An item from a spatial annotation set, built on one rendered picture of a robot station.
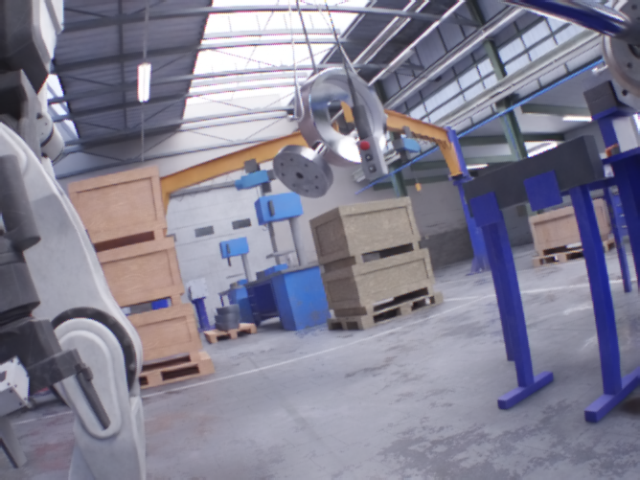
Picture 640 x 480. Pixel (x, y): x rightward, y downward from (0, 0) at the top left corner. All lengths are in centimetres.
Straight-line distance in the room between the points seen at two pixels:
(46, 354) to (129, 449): 22
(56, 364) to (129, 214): 415
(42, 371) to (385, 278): 493
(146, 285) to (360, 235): 239
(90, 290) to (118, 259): 381
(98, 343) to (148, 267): 387
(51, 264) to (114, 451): 26
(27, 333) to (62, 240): 23
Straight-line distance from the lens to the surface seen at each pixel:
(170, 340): 438
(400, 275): 536
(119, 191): 462
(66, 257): 64
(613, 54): 151
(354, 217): 517
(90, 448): 62
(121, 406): 60
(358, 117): 145
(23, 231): 47
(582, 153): 143
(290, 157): 141
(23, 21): 78
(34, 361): 45
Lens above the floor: 65
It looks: 2 degrees up
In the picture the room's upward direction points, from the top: 13 degrees counter-clockwise
